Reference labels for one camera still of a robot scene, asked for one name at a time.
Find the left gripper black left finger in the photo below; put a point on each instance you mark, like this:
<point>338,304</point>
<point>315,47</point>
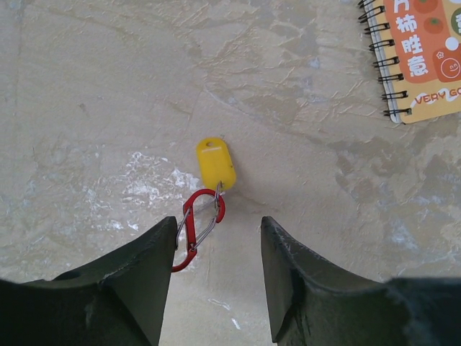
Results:
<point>117,299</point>

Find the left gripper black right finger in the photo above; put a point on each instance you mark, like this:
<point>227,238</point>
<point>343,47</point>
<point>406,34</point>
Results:
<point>312,301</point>

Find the orange spiral notebook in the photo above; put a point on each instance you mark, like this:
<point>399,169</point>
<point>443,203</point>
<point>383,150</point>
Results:
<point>417,48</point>

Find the silver key with yellow tag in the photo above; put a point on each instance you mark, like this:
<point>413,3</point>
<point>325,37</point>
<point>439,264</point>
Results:
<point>215,163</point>

